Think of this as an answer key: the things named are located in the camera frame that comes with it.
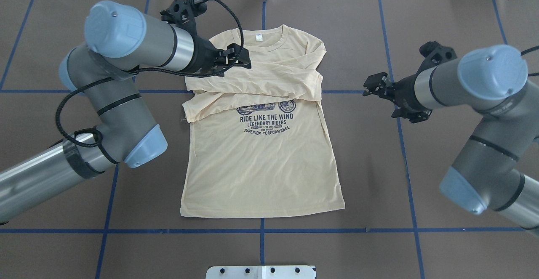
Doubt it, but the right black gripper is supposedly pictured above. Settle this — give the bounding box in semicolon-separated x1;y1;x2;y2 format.
363;72;432;123

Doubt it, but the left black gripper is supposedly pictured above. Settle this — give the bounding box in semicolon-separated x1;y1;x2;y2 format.
190;36;252;77

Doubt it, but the cream long-sleeve printed shirt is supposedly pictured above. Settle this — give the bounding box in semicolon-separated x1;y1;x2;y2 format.
180;25;345;219

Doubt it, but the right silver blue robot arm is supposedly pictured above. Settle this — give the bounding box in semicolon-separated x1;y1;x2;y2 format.
363;41;539;236

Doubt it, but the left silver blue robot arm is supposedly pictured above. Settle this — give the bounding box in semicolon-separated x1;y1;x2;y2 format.
0;0;251;225

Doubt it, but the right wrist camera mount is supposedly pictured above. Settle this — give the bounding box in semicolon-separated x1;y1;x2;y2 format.
416;41;458;74

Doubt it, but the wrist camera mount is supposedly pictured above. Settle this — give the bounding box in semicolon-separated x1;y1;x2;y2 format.
160;0;207;33
416;41;458;74

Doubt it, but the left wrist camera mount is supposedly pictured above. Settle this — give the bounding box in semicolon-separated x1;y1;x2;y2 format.
160;0;207;33

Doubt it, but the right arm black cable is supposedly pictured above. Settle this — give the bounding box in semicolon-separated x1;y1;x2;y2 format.
520;45;539;77

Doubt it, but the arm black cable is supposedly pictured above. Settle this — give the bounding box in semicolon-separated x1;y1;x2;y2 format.
520;45;539;77
56;0;245;148

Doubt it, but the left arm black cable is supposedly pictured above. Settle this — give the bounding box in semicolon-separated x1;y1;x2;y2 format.
56;0;245;148

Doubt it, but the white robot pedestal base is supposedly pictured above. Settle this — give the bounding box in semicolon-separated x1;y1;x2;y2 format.
205;265;317;279

